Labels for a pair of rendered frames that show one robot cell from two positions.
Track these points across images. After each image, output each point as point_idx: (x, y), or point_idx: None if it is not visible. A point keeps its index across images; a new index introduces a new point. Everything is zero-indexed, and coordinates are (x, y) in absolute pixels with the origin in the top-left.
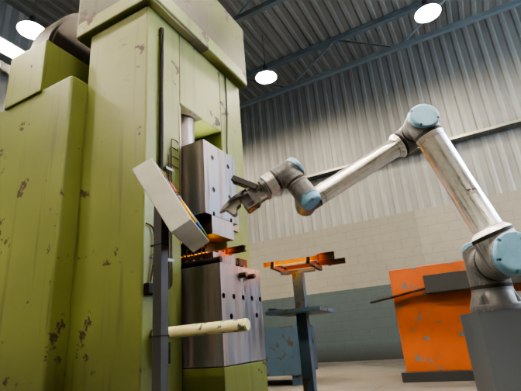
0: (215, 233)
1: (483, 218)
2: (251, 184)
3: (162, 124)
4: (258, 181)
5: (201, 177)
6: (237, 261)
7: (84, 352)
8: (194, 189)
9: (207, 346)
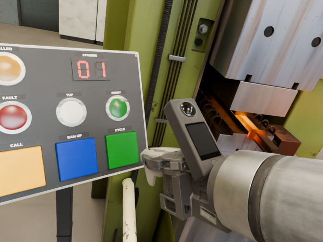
0: (236, 110)
1: None
2: (192, 161)
3: None
4: (214, 166)
5: (247, 4)
6: (276, 144)
7: None
8: (231, 24)
9: None
